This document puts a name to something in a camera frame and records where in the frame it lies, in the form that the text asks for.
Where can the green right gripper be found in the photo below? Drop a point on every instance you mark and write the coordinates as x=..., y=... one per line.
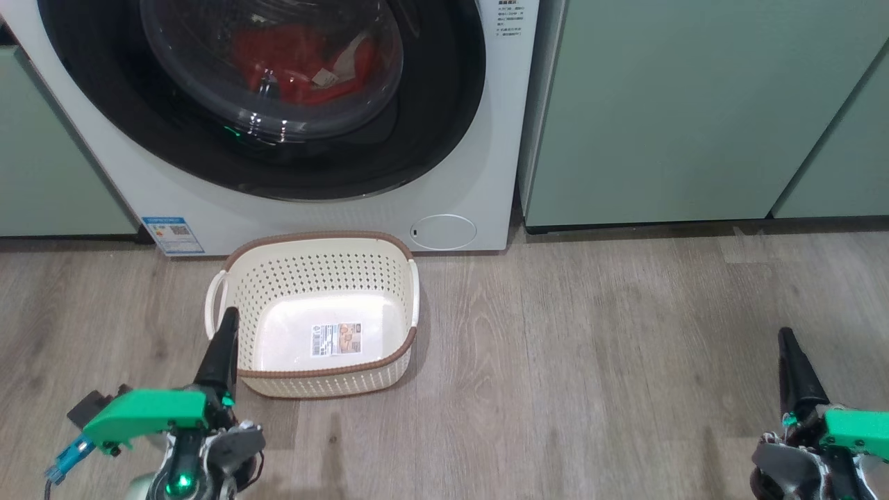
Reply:
x=854, y=434

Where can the blue energy label sticker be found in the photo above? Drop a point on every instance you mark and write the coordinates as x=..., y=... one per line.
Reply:
x=173, y=236

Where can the white front-load washing machine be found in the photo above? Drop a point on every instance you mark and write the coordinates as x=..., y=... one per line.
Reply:
x=472, y=173

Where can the dark washing machine door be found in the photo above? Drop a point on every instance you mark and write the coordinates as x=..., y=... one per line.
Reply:
x=430, y=125

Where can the red basketball jersey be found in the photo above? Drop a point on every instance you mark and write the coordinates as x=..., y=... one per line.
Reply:
x=292, y=55

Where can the large green cabinet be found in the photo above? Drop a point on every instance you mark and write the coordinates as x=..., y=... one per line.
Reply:
x=660, y=111

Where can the printed product label sticker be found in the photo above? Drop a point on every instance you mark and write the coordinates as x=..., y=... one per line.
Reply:
x=337, y=340

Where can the printed text sticker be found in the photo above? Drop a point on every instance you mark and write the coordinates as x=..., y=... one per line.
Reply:
x=510, y=17

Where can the cream basket with brown rim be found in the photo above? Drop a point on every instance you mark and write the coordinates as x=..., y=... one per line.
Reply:
x=326, y=278

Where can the round white filter cover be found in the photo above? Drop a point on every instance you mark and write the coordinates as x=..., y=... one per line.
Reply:
x=444, y=232

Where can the narrow green cabinet panel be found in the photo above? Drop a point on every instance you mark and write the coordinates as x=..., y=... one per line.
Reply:
x=847, y=160

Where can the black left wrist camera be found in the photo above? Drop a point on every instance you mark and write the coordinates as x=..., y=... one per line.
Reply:
x=90, y=410

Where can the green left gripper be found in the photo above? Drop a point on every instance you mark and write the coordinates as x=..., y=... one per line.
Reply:
x=149, y=413

